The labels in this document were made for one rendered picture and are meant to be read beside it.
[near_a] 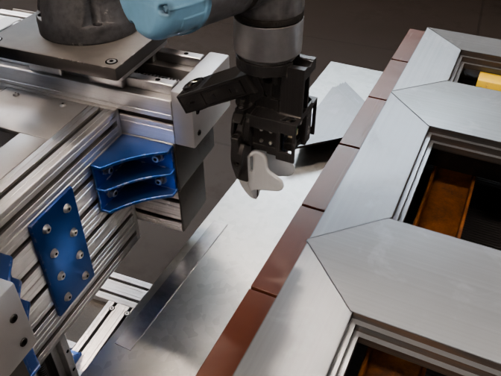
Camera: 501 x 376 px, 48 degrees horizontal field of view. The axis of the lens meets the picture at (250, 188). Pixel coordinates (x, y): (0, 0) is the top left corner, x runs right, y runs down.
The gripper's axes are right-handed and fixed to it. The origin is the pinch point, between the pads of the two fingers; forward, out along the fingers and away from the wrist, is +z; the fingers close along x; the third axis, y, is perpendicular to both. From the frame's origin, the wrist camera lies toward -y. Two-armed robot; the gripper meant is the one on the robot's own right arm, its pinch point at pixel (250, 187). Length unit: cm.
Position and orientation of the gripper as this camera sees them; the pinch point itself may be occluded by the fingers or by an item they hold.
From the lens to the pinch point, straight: 74.9
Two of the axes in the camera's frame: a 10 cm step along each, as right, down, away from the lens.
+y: 9.0, 2.7, -3.3
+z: 0.0, 7.8, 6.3
